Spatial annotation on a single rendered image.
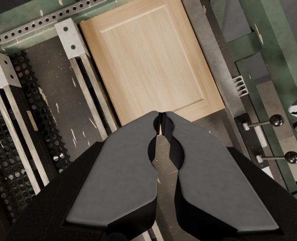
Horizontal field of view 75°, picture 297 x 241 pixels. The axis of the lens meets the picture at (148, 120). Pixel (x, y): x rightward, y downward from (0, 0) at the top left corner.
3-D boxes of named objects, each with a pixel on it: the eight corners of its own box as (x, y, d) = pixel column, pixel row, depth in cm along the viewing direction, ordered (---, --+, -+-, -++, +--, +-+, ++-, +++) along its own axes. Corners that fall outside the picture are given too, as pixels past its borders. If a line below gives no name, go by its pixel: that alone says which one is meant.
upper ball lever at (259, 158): (256, 150, 69) (299, 148, 57) (260, 160, 69) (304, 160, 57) (250, 155, 67) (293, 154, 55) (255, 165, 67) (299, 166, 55)
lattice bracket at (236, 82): (237, 76, 72) (241, 74, 69) (244, 94, 72) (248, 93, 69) (227, 81, 72) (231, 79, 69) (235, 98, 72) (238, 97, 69)
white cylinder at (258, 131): (264, 144, 72) (256, 124, 72) (269, 145, 69) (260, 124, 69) (256, 147, 72) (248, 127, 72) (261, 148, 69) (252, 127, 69)
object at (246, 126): (243, 119, 69) (284, 111, 57) (247, 129, 69) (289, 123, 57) (237, 123, 67) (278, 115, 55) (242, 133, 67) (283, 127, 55)
